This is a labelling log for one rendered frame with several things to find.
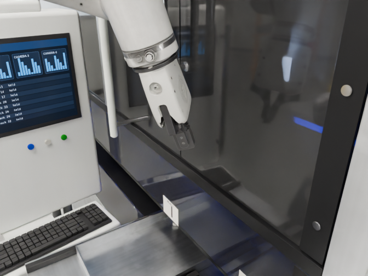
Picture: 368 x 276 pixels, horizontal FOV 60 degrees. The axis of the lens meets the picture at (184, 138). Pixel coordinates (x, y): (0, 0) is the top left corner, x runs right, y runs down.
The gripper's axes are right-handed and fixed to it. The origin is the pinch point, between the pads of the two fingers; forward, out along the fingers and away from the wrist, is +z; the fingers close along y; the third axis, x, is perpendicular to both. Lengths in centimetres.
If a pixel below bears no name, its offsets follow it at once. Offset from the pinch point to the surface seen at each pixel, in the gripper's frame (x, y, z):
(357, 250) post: -23.4, -17.3, 13.3
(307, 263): -16.7, -13.4, 20.8
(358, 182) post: -24.9, -14.0, 3.6
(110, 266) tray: 36, 6, 42
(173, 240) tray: 21, 18, 48
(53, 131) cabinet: 60, 45, 14
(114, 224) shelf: 48, 31, 51
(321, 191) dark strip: -20.6, -10.7, 7.6
